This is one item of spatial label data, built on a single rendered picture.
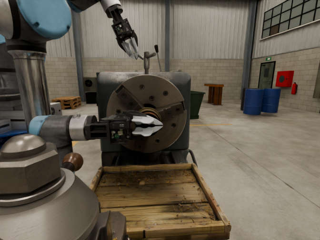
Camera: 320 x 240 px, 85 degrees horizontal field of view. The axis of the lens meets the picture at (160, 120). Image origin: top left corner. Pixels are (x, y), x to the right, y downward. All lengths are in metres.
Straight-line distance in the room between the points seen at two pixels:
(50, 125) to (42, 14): 0.26
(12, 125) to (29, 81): 0.29
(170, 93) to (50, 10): 0.43
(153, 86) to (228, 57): 11.33
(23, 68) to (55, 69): 10.97
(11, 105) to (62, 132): 0.37
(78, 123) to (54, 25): 0.24
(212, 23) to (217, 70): 2.61
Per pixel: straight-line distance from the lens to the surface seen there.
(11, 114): 0.89
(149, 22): 11.11
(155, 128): 0.54
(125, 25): 0.82
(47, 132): 0.56
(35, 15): 0.51
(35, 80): 0.66
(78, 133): 0.53
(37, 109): 0.66
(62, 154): 0.57
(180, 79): 0.85
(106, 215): 0.18
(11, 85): 0.92
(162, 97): 0.68
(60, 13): 0.54
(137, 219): 0.50
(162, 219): 0.49
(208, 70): 11.34
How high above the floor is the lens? 1.22
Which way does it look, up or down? 13 degrees down
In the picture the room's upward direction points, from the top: straight up
